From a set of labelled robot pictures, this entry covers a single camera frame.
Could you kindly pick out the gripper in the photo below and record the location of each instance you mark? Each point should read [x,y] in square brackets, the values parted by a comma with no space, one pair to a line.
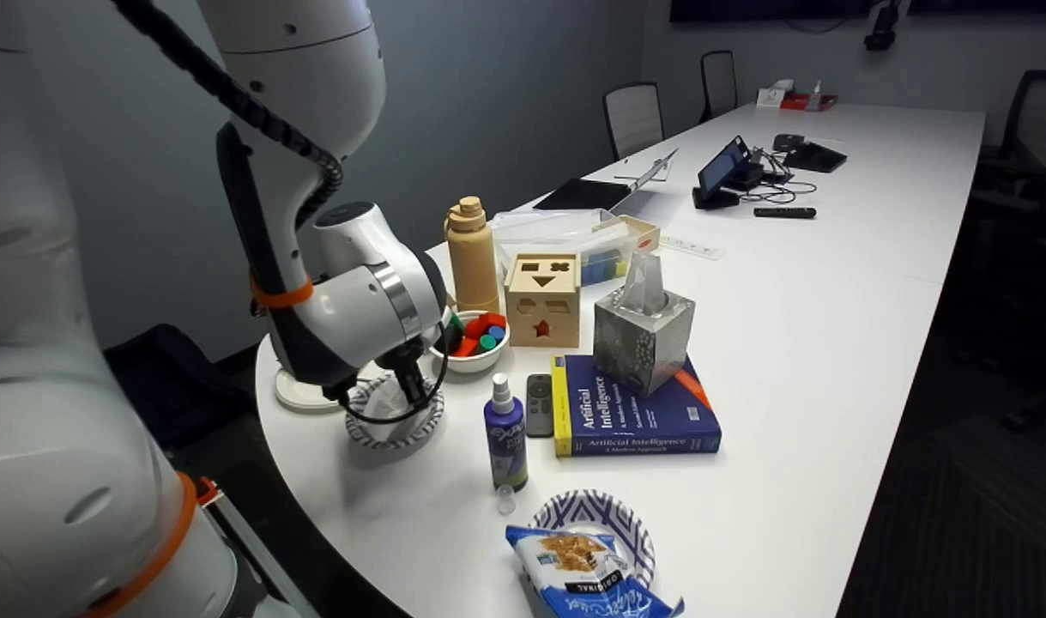
[411,354]

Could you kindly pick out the white round plate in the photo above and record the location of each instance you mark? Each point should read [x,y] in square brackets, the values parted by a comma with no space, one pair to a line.
[295,393]

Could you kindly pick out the grey mesh office chair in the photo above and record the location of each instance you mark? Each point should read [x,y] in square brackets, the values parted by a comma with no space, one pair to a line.
[634,116]
[718,81]

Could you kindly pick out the tan water bottle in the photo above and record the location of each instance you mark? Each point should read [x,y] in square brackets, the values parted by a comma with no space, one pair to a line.
[473,266]

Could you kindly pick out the clear plastic container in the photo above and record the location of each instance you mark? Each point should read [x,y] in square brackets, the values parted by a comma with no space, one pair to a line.
[540,230]

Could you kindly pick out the clear plastic cap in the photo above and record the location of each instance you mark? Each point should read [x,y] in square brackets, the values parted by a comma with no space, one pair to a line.
[506,499]

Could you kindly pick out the heap of coloured blocks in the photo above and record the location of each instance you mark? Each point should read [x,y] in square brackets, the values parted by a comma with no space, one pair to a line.
[480,330]

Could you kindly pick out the silver patterned tissue box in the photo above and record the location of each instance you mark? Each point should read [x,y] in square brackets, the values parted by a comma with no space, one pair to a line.
[638,343]

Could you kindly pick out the white flat strip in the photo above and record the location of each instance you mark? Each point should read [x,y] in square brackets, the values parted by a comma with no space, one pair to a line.
[692,247]

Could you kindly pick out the purple spray bottle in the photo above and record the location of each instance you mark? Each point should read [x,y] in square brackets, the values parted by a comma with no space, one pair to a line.
[506,446]

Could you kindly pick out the black desk device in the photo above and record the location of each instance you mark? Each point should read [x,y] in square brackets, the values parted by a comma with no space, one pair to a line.
[763,167]

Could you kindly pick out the patterned paper plate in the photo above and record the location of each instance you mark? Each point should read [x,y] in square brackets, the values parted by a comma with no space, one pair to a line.
[591,513]

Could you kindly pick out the row of dark office chairs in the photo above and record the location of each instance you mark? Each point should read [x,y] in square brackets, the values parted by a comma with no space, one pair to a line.
[1037,129]

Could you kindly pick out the wooden tray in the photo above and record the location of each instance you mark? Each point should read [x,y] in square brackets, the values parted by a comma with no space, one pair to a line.
[638,232]

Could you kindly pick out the blue snack bag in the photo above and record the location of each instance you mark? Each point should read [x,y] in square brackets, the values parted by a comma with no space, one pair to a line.
[583,579]

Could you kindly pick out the white paper towel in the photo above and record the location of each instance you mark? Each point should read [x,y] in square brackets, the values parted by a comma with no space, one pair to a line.
[391,412]

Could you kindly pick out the small grey remote control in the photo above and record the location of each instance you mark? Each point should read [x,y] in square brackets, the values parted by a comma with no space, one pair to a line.
[539,408]

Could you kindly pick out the white tissue box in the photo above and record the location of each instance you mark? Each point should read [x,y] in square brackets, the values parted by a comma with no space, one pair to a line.
[775,93]

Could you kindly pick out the tablet on black stand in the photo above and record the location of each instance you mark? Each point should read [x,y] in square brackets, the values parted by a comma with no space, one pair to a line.
[722,170]

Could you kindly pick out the white bowl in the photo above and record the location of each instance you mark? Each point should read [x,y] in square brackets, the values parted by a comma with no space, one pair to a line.
[480,360]

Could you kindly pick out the white tissue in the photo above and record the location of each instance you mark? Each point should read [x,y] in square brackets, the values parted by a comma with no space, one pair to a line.
[643,283]

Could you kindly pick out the black flat device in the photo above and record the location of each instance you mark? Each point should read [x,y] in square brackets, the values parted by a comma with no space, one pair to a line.
[816,157]

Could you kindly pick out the small sanitizer bottle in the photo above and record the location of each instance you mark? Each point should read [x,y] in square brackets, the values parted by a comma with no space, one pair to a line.
[815,97]

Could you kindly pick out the wooden shape sorter box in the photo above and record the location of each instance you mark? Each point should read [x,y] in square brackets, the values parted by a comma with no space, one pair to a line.
[541,309]

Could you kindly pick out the black remote control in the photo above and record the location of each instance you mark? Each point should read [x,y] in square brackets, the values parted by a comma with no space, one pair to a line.
[784,212]

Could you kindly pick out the open laptop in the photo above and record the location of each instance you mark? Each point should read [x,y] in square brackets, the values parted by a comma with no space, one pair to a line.
[584,195]

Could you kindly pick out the camera on mount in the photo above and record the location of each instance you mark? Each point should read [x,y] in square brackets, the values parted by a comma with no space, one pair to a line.
[881,33]

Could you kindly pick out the blue hardcover book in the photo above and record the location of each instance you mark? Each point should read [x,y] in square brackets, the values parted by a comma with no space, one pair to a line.
[634,421]

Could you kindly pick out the patterned paper bowl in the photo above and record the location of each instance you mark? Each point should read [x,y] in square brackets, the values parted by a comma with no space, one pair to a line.
[359,429]

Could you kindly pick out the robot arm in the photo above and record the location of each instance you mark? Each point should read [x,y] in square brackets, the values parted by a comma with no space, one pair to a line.
[59,429]

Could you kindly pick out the red tray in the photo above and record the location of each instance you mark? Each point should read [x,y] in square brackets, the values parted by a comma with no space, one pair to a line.
[797,103]

